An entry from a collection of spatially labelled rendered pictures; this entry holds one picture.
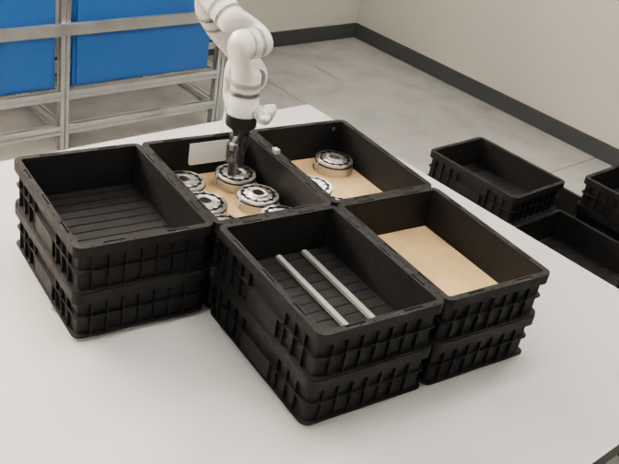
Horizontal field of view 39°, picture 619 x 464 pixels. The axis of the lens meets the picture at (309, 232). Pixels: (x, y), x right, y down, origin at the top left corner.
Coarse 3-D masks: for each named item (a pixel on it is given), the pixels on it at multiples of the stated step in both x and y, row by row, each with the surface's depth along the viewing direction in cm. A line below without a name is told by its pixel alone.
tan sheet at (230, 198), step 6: (204, 174) 220; (210, 174) 221; (210, 180) 218; (210, 186) 215; (216, 192) 213; (222, 192) 213; (228, 192) 214; (228, 198) 212; (234, 198) 212; (228, 204) 209; (234, 204) 209; (228, 210) 207; (234, 210) 207
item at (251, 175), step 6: (216, 168) 217; (222, 168) 218; (246, 168) 220; (222, 174) 215; (246, 174) 217; (252, 174) 217; (228, 180) 213; (234, 180) 213; (240, 180) 214; (246, 180) 214; (252, 180) 215
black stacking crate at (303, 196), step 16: (176, 144) 212; (256, 144) 218; (176, 160) 214; (256, 160) 220; (272, 160) 213; (256, 176) 221; (272, 176) 214; (288, 176) 208; (288, 192) 209; (304, 192) 203; (208, 240) 186; (208, 256) 189
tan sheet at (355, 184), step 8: (296, 160) 235; (304, 160) 236; (312, 160) 237; (304, 168) 232; (312, 168) 233; (352, 168) 236; (320, 176) 229; (352, 176) 232; (360, 176) 233; (336, 184) 227; (344, 184) 227; (352, 184) 228; (360, 184) 229; (368, 184) 230; (336, 192) 223; (344, 192) 223; (352, 192) 224; (360, 192) 225; (368, 192) 226; (376, 192) 226
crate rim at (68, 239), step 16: (128, 144) 206; (16, 160) 191; (32, 192) 182; (48, 208) 176; (192, 208) 185; (64, 224) 172; (208, 224) 180; (64, 240) 169; (112, 240) 169; (128, 240) 170; (144, 240) 172; (160, 240) 174; (176, 240) 177; (80, 256) 166; (96, 256) 168
